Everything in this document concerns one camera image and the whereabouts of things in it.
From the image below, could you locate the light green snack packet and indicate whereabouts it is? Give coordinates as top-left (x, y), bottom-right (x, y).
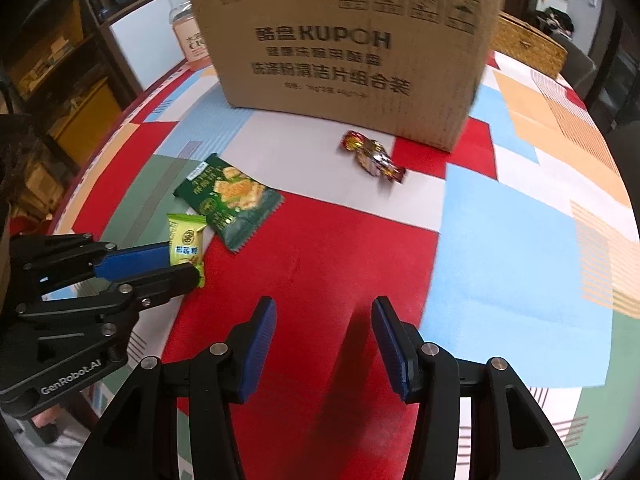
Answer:
top-left (167, 214), bottom-right (207, 288)

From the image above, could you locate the dark chair right side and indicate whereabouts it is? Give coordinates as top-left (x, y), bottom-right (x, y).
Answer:
top-left (551, 32), bottom-right (598, 100)

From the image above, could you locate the dark green cracker packet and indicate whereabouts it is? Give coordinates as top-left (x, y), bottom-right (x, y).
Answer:
top-left (174, 153), bottom-right (284, 252)

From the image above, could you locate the gold foil candy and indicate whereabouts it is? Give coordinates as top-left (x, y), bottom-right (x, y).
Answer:
top-left (342, 130), bottom-right (406, 183)

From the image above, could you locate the colourful patchwork tablecloth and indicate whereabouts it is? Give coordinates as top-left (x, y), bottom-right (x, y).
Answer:
top-left (55, 54), bottom-right (639, 479)

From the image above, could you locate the pink drink bottle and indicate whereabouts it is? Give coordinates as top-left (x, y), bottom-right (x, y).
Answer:
top-left (168, 0), bottom-right (212, 72)

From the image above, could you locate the brown cardboard box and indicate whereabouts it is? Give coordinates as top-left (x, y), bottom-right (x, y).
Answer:
top-left (191, 0), bottom-right (504, 152)

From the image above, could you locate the woven wicker box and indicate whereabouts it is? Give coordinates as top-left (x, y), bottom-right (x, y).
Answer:
top-left (490, 12), bottom-right (567, 79)

